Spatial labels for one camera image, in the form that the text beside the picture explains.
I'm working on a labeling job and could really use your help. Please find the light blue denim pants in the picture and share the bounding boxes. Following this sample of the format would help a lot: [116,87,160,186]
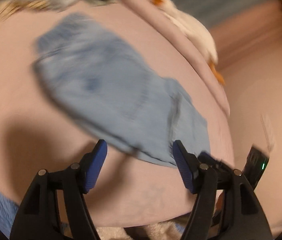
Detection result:
[35,14,210,167]

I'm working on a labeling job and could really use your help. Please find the person's right hand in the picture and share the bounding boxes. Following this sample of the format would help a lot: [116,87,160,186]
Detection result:
[215,192,224,211]

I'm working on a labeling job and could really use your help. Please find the blue fuzzy rug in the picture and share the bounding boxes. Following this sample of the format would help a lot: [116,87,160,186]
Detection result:
[0,193,19,239]

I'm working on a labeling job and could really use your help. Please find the white goose plush toy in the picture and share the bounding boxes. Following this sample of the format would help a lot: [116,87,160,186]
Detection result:
[151,0,225,85]

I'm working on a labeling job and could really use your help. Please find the pink quilted comforter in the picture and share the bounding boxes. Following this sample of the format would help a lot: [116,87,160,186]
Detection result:
[122,0,230,116]

